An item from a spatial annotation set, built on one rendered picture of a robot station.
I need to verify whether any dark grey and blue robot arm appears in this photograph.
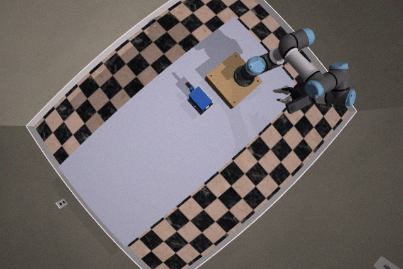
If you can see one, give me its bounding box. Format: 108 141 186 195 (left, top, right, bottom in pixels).
234 28 356 114

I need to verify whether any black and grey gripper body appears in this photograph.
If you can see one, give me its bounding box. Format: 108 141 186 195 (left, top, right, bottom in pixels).
290 83 319 105

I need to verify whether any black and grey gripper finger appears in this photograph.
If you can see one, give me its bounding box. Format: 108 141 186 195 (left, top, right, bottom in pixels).
276 95 292 104
273 85 296 95

